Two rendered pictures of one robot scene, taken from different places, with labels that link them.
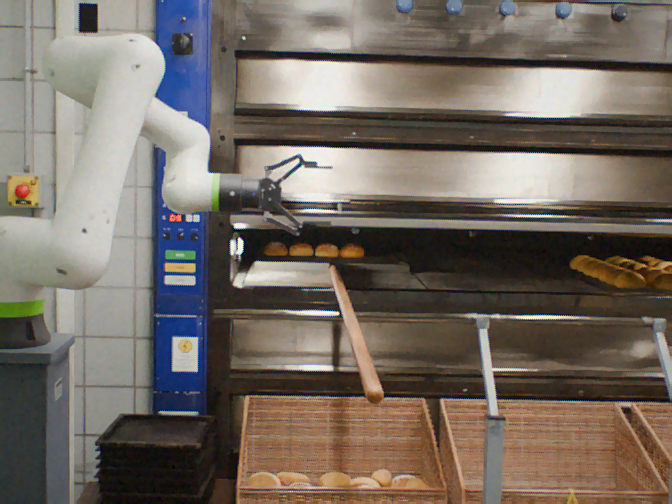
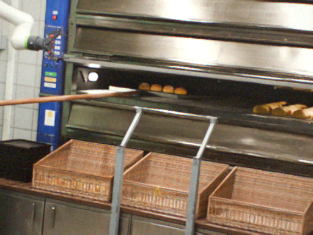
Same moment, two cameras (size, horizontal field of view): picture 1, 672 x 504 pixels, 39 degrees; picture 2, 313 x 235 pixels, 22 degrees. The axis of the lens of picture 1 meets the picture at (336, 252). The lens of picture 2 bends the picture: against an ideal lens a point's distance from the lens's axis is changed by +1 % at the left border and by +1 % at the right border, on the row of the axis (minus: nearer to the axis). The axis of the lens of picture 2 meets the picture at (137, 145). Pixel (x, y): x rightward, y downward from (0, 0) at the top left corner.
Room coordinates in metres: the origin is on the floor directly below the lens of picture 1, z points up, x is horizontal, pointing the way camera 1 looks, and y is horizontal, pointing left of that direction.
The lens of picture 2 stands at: (-1.75, -2.59, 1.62)
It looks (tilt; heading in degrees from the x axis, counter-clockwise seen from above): 8 degrees down; 27
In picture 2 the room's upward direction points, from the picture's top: 5 degrees clockwise
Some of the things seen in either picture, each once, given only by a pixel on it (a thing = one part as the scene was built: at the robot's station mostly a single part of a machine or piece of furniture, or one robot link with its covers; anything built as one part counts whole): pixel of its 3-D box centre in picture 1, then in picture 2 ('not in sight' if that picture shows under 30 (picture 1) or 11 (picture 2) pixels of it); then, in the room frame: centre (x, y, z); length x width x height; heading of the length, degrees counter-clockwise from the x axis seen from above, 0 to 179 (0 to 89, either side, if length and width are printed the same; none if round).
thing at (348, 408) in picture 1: (338, 464); (88, 168); (2.65, -0.02, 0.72); 0.56 x 0.49 x 0.28; 93
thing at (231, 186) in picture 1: (232, 192); (35, 43); (2.35, 0.26, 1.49); 0.12 x 0.06 x 0.09; 2
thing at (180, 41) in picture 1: (181, 35); not in sight; (2.84, 0.46, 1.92); 0.06 x 0.04 x 0.11; 92
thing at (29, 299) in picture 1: (16, 265); not in sight; (1.88, 0.63, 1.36); 0.16 x 0.13 x 0.19; 62
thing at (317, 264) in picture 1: (330, 261); (152, 92); (3.56, 0.02, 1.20); 0.55 x 0.36 x 0.03; 93
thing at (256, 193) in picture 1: (262, 193); (45, 44); (2.35, 0.18, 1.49); 0.09 x 0.07 x 0.08; 92
